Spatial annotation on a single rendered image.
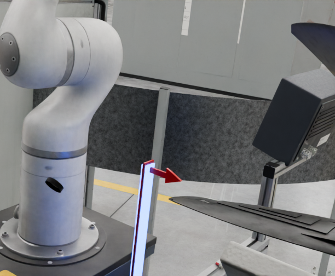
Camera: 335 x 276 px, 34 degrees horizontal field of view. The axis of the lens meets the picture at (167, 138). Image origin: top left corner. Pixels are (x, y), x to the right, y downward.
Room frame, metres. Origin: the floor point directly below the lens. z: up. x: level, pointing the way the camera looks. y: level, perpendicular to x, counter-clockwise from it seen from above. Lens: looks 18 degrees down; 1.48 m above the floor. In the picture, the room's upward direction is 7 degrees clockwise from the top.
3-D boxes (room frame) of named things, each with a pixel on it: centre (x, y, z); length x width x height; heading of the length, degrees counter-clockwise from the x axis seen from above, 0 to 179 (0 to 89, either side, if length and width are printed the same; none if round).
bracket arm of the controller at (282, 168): (1.33, -0.31, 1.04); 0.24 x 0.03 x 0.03; 147
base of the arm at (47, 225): (0.97, 0.21, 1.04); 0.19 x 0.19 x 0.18
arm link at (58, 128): (0.99, 0.18, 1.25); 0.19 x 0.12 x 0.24; 139
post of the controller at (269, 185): (1.24, -0.25, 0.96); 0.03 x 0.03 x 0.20; 57
